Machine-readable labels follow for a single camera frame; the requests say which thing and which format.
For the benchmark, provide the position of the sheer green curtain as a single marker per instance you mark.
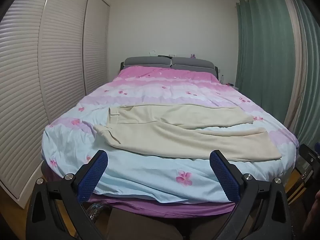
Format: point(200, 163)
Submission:
point(312, 80)

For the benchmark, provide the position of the white louvered wardrobe door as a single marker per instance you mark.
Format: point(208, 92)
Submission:
point(62, 67)
point(96, 50)
point(17, 105)

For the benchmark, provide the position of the flat black object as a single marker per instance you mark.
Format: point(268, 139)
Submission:
point(163, 55)

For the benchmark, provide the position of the person's right hand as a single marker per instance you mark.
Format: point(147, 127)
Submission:
point(312, 217)

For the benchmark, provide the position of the beige curtain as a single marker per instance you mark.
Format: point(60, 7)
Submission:
point(298, 75)

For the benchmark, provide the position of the grey headboard cushion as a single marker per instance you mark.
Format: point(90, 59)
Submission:
point(192, 63)
point(147, 62)

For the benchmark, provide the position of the purple bed sheet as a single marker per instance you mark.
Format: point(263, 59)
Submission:
point(175, 208)

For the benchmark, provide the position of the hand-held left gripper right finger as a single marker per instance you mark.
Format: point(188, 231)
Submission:
point(225, 177)

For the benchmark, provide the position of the pink blue floral quilt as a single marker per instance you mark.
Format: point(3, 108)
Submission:
point(150, 177)

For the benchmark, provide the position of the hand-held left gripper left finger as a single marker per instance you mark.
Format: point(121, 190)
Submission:
point(92, 177)

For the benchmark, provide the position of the cream pants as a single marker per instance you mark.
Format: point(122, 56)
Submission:
point(175, 135)

